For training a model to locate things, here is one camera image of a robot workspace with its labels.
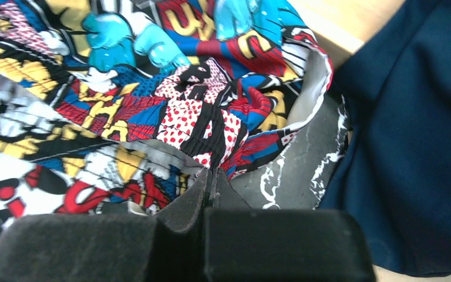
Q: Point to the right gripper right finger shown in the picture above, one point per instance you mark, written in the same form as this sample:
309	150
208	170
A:
246	244

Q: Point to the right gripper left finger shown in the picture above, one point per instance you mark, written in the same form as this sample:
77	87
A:
109	247

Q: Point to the comic print shorts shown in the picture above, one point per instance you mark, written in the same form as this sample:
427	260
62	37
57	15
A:
105	102

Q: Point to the navy blue shorts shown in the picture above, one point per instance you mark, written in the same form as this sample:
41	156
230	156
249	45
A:
395	177

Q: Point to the wooden clothes rack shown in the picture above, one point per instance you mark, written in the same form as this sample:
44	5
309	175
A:
342	27

